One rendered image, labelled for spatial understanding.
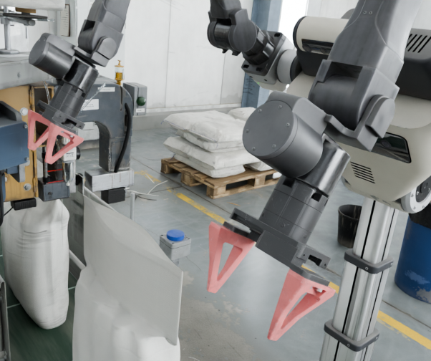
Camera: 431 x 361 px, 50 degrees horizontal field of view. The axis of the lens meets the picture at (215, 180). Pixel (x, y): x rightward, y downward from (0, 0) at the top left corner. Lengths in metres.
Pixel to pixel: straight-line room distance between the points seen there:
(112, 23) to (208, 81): 5.89
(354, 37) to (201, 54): 6.18
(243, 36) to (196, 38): 5.46
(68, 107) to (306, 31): 0.49
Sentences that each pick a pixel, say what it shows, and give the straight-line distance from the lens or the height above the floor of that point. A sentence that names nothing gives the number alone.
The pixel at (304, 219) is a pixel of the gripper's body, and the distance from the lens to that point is 0.48.
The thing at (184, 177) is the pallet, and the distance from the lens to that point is 4.38.
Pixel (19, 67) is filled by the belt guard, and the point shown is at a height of 1.40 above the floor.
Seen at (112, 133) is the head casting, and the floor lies 1.19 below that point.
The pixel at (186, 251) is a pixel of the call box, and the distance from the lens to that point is 1.57.
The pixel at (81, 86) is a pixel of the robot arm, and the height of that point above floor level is 1.40.
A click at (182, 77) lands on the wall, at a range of 6.53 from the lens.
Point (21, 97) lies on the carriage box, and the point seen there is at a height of 1.31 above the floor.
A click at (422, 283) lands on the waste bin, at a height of 0.12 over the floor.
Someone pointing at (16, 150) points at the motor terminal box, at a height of 1.25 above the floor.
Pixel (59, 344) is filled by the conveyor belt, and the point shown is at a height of 0.38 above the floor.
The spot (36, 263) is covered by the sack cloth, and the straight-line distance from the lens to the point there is 1.80.
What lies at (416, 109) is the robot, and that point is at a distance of 1.02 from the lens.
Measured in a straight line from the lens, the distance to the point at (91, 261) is 1.43.
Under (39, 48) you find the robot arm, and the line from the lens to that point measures 0.94.
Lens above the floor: 1.56
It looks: 20 degrees down
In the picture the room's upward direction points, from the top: 6 degrees clockwise
